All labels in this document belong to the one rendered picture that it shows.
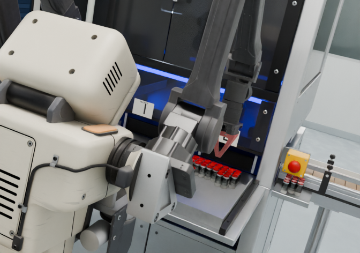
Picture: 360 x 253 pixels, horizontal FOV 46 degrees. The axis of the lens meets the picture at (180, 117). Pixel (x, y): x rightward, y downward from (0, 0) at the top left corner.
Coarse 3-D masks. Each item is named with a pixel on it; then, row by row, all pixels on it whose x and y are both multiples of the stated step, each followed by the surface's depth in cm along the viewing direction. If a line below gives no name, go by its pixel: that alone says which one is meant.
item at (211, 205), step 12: (204, 180) 142; (204, 192) 134; (216, 192) 135; (228, 192) 137; (240, 192) 139; (180, 204) 118; (192, 204) 125; (204, 204) 126; (216, 204) 128; (228, 204) 129; (192, 216) 117; (204, 216) 115; (216, 216) 114; (216, 228) 115
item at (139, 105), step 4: (136, 100) 160; (140, 100) 160; (136, 104) 161; (140, 104) 160; (144, 104) 159; (148, 104) 159; (152, 104) 158; (136, 108) 161; (140, 108) 160; (148, 108) 159; (152, 108) 158; (132, 112) 162; (136, 112) 161; (140, 112) 161; (148, 112) 159; (152, 112) 159; (144, 116) 160; (148, 116) 160
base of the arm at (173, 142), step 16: (176, 128) 72; (160, 144) 69; (176, 144) 69; (192, 144) 72; (176, 160) 67; (192, 160) 72; (176, 176) 68; (192, 176) 67; (176, 192) 72; (192, 192) 70
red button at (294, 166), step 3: (291, 162) 138; (294, 162) 138; (297, 162) 138; (288, 165) 139; (291, 165) 138; (294, 165) 138; (297, 165) 138; (300, 165) 138; (288, 168) 139; (291, 168) 138; (294, 168) 138; (297, 168) 138; (300, 168) 138; (291, 171) 139; (294, 171) 138; (297, 171) 138
